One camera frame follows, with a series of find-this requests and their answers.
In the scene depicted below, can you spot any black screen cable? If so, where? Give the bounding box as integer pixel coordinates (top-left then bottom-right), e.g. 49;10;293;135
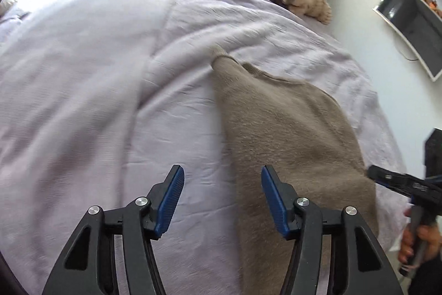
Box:
394;36;419;61

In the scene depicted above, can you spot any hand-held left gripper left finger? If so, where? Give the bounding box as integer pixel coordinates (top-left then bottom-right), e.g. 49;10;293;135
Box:
42;164;185;295

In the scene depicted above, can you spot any person's right hand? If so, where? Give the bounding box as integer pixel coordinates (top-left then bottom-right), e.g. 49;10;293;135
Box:
397;203;442;265

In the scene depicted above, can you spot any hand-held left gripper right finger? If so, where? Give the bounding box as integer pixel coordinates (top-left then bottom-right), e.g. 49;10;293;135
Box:
261;164;403;295

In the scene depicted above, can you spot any person's right forearm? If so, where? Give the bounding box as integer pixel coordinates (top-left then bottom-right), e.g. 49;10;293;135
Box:
407;248;442;295

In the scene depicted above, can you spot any orange flower decoration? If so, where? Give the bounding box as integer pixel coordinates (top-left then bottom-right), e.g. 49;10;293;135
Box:
417;0;442;19

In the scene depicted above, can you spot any brown knitted sweater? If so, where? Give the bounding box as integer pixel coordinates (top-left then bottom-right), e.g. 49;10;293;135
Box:
210;46;380;295

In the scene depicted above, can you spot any wall-mounted screen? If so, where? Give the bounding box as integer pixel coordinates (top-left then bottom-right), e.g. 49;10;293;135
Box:
372;0;442;82

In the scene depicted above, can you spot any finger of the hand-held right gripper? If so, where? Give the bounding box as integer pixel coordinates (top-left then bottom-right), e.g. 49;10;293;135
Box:
375;178;415;202
367;165;426;184

